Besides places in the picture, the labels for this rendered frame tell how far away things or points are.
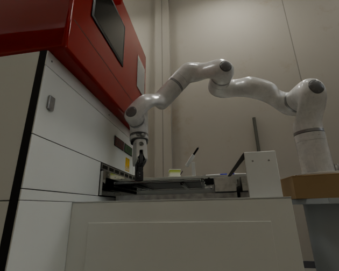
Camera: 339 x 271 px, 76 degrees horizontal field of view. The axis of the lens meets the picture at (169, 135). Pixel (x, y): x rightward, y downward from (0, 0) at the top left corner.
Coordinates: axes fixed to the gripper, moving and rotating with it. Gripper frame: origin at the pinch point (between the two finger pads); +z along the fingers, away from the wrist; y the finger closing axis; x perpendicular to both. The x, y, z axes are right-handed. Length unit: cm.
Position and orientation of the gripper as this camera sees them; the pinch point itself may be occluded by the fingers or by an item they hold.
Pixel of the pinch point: (139, 176)
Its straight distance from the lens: 91.6
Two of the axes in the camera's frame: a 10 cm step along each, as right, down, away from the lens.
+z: 0.6, 9.0, -4.4
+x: -9.5, -0.8, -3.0
